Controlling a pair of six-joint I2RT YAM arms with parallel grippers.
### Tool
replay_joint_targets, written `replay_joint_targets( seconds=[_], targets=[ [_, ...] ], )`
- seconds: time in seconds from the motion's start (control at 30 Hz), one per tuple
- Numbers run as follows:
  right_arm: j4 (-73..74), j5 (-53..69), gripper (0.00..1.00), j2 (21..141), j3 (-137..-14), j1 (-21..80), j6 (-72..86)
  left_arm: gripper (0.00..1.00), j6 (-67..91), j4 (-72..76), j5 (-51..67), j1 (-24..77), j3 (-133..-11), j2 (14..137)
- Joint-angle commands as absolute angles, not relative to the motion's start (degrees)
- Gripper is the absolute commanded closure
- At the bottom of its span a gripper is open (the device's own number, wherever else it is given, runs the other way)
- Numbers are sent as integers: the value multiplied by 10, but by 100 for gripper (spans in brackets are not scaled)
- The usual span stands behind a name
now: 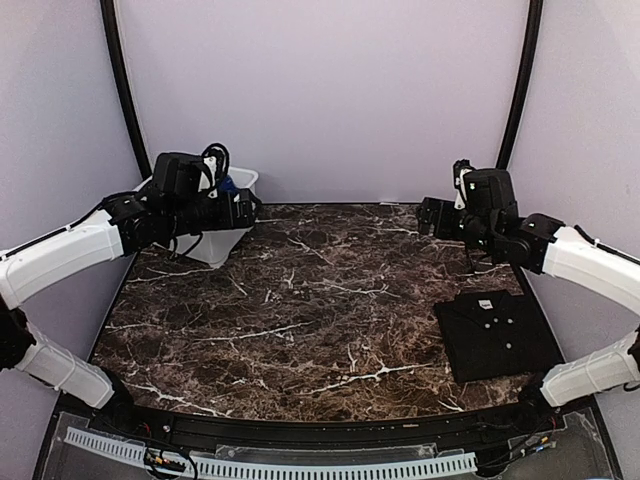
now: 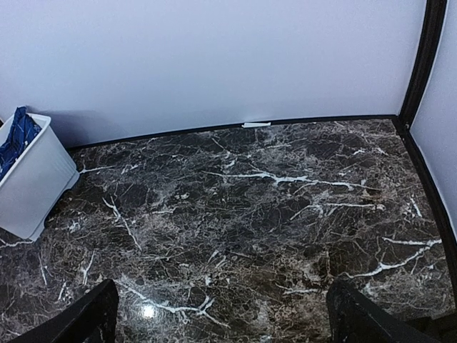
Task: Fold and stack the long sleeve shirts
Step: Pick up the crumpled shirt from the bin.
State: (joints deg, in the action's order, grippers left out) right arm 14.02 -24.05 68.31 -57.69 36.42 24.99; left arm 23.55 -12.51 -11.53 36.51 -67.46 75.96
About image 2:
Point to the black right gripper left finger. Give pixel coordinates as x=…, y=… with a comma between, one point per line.
x=92, y=318

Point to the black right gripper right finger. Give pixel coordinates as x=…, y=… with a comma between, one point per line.
x=355, y=318

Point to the blue plaid long sleeve shirt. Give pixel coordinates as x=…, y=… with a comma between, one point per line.
x=22, y=132

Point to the white plastic bin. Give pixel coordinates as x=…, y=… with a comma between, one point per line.
x=36, y=181

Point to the white tape strip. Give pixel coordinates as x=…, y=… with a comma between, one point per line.
x=250, y=125

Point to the black vertical frame post right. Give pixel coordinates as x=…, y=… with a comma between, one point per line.
x=432, y=27

